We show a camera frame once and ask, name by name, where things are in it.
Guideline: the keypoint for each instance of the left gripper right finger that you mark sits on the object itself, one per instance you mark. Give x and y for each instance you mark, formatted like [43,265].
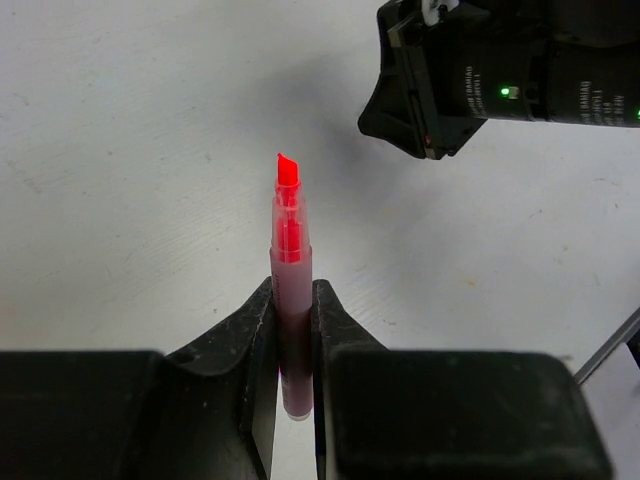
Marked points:
[442,414]

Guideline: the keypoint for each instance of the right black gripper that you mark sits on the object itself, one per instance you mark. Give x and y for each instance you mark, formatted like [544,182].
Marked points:
[446,68]

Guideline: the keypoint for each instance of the aluminium frame rail right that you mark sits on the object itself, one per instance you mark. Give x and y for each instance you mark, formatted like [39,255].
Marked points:
[627,334]

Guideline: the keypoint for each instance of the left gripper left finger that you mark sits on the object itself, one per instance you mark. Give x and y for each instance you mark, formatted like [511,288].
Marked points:
[205,411]

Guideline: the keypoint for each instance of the purple marker red tip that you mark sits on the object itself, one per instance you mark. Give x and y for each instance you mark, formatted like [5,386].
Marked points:
[291,276]

